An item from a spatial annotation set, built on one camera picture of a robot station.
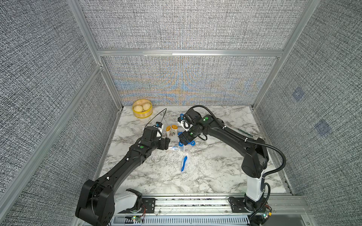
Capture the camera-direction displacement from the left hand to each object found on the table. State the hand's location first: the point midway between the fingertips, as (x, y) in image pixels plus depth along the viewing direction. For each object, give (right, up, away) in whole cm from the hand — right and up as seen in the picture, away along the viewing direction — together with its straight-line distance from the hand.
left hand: (166, 137), depth 84 cm
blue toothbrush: (+11, -16, +4) cm, 20 cm away
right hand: (+12, +3, 0) cm, 12 cm away
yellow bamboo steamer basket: (-19, +15, +25) cm, 35 cm away
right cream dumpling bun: (-19, +21, +29) cm, 40 cm away
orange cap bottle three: (+5, +5, +8) cm, 11 cm away
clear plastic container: (+12, -8, +5) cm, 15 cm away
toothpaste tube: (+4, -9, +10) cm, 14 cm away
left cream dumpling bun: (-24, +19, +25) cm, 40 cm away
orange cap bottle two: (+1, +5, +8) cm, 10 cm away
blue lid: (+16, -3, -2) cm, 16 cm away
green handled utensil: (+56, +1, +19) cm, 60 cm away
